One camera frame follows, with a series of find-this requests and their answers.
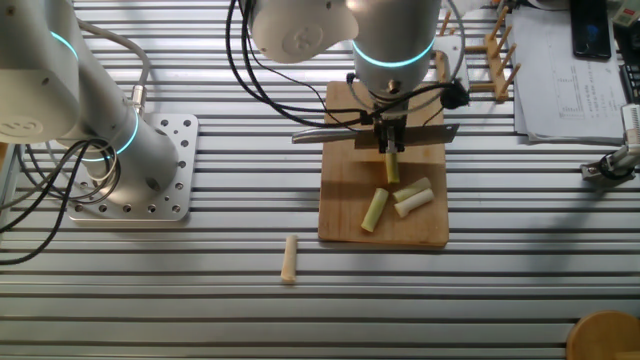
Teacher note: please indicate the green scallion stalk piece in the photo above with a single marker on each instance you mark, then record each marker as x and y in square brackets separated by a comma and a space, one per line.
[375, 210]

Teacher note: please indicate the white paper sheets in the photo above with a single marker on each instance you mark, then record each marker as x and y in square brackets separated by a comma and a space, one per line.
[575, 100]

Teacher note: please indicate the pale green scallion piece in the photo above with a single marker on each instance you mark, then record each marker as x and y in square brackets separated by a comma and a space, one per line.
[411, 190]

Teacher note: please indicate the wooden cutting board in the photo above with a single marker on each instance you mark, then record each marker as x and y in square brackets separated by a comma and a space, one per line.
[345, 215]

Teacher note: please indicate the metal camera mount clamp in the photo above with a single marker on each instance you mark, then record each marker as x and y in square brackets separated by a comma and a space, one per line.
[607, 167]

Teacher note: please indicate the long scallion with green top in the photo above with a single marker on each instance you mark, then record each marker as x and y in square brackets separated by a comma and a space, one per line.
[392, 170]

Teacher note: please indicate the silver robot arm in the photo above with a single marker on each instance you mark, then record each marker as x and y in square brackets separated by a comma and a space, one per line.
[40, 75]

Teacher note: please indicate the green white small box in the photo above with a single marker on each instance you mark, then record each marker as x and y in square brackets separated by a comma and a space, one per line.
[627, 12]

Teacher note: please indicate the short white scallion piece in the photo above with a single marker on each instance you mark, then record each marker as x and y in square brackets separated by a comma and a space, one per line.
[414, 202]

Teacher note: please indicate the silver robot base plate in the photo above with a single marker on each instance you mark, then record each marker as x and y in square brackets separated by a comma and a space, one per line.
[182, 130]

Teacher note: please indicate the wooden knife rack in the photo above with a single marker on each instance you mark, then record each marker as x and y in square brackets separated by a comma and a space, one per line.
[496, 70]

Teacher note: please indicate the white scallion root end piece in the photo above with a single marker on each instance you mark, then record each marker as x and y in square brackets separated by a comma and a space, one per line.
[289, 260]

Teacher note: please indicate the black keyboard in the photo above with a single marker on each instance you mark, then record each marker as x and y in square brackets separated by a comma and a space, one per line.
[631, 75]

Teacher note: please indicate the steel cleaver knife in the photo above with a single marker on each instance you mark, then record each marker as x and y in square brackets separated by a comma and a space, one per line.
[320, 135]

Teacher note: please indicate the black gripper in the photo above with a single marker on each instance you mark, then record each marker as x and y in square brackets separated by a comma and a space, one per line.
[390, 125]

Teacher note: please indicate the black smartphone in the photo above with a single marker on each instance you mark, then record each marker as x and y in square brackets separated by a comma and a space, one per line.
[590, 30]

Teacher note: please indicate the wooden mug tree stand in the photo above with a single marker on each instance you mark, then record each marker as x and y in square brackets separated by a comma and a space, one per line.
[605, 337]

